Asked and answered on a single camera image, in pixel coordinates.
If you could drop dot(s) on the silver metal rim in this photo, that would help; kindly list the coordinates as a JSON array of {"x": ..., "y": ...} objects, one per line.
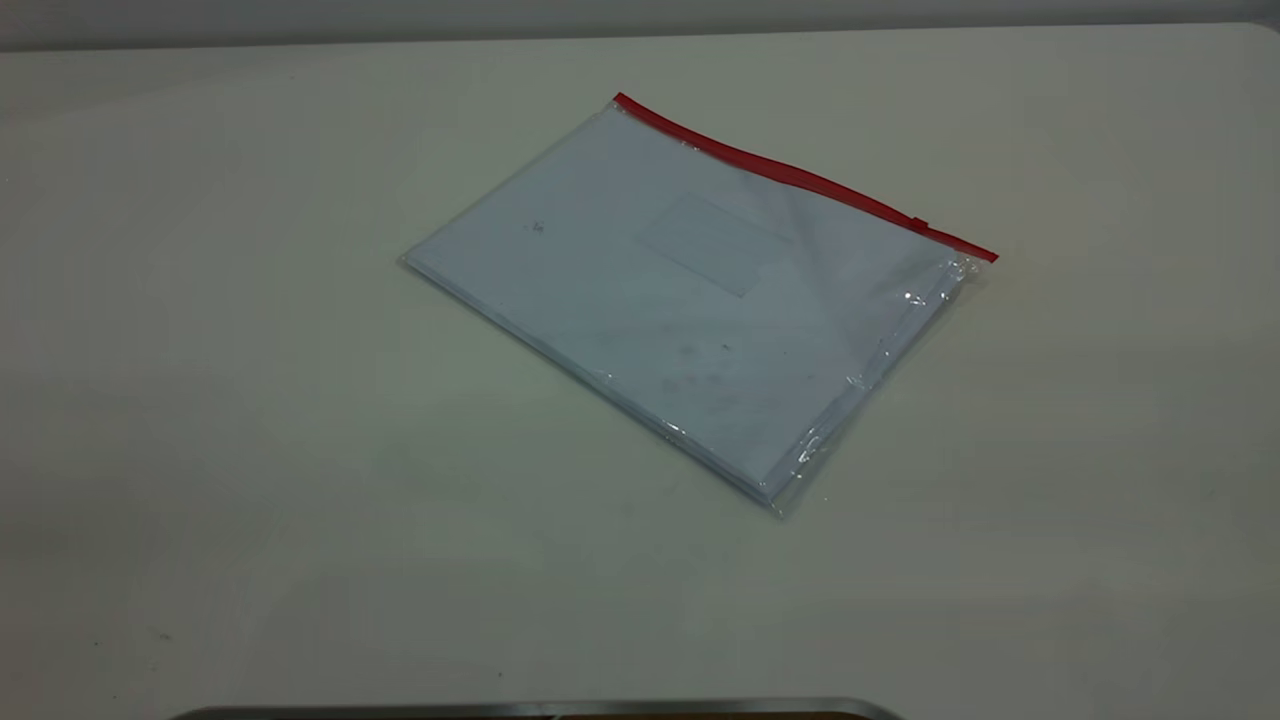
[{"x": 540, "y": 710}]

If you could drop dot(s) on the clear plastic bag red zipper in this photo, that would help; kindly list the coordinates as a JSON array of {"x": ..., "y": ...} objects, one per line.
[{"x": 700, "y": 300}]

